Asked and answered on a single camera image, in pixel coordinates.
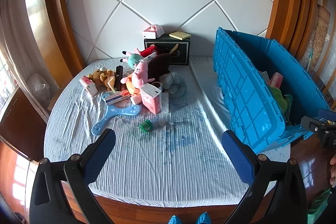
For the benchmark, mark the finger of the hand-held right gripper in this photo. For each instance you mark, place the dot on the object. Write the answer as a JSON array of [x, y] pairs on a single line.
[[311, 124], [324, 113]]

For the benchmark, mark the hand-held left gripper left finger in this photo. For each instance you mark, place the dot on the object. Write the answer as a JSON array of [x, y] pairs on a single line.
[[98, 158]]

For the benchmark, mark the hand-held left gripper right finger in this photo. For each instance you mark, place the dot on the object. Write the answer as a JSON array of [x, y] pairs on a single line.
[[240, 158]]

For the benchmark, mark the blue plastic crate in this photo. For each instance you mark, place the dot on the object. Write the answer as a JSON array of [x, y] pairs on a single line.
[[249, 98]]

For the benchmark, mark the brown bear plush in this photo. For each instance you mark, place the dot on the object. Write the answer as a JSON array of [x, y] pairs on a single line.
[[98, 77]]

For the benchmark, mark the black cylindrical case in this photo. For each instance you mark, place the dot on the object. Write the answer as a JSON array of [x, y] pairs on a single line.
[[119, 78]]

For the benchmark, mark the teal dress pig plush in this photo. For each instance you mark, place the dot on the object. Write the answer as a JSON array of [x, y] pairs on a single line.
[[134, 59]]

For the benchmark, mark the person's right hand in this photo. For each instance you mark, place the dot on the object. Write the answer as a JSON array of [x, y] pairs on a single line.
[[333, 171]]

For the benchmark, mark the blue boomerang toy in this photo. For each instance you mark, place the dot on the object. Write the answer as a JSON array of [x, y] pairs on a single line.
[[115, 113]]

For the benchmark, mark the pink box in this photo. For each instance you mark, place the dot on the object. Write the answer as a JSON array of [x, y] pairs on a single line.
[[277, 79]]

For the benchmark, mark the green small cup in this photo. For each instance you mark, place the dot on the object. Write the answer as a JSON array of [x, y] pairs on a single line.
[[146, 126]]

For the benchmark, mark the white blue medicine box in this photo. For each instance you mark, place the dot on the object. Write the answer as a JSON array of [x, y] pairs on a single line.
[[114, 99]]

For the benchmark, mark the green bag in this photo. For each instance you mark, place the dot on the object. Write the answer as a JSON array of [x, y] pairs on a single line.
[[320, 203]]

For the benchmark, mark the white red small box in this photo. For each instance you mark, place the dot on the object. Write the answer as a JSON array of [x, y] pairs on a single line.
[[125, 94]]

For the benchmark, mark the blue shoe cover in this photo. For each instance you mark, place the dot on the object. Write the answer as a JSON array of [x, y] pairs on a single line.
[[176, 220], [204, 218]]

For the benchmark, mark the pink tissue pack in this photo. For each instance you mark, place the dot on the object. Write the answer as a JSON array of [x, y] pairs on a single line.
[[88, 85]]

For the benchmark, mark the orange plush toy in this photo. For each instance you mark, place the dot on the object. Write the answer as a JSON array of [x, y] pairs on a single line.
[[130, 89]]

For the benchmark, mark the pink carton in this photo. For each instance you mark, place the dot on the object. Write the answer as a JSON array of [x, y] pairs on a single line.
[[151, 99]]

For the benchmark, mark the dark wooden nightstand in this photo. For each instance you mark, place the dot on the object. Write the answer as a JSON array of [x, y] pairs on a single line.
[[22, 129]]

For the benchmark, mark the brown tape roll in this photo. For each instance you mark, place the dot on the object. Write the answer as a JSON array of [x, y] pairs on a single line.
[[157, 85]]

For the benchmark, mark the pink plush toy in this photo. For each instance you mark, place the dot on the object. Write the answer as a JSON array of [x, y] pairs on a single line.
[[140, 74]]

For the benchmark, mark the grey plush toy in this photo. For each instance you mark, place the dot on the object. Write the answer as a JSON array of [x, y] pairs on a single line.
[[173, 82]]

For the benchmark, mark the dark brown bag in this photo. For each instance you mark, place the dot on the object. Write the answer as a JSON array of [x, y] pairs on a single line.
[[160, 64]]

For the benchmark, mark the white blue tube box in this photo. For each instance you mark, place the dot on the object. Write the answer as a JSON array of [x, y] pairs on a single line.
[[149, 57]]

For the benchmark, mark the red dress pig plush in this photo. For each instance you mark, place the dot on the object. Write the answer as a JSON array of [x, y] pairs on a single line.
[[150, 50]]

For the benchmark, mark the black box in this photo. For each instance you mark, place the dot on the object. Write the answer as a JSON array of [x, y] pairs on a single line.
[[181, 53]]

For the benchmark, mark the yellow notepad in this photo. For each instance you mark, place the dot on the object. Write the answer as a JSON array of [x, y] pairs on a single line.
[[179, 35]]

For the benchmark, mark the pink white tissue packet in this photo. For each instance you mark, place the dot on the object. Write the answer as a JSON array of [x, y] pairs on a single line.
[[152, 32]]

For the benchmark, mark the pale curtain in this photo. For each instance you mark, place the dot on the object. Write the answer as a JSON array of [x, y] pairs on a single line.
[[11, 40]]

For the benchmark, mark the white padded wooden headboard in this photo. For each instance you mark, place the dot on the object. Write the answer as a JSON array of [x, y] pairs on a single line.
[[157, 3]]

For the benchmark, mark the wooden bed frame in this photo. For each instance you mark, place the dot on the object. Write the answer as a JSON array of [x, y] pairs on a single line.
[[162, 214]]

